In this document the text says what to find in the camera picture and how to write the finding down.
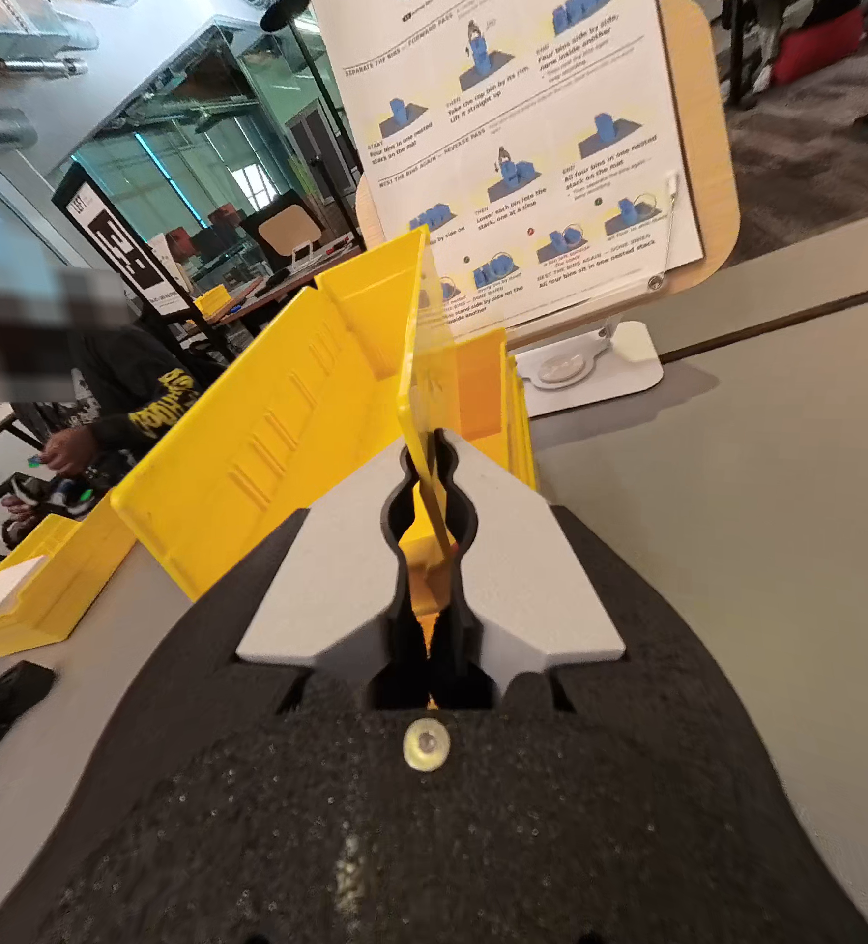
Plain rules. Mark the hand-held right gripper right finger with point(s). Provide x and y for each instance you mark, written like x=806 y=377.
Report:
x=544 y=590

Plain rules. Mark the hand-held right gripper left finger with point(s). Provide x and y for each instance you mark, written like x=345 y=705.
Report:
x=316 y=590

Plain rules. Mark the grey desk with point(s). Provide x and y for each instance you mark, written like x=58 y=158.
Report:
x=773 y=295
x=736 y=516

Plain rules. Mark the black white marker sign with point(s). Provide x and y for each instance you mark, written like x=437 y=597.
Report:
x=124 y=243

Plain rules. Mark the printed instruction sheet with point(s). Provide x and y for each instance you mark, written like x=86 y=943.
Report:
x=537 y=147

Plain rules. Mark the instruction sheet on wooden stand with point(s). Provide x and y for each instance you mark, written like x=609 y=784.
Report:
x=707 y=147

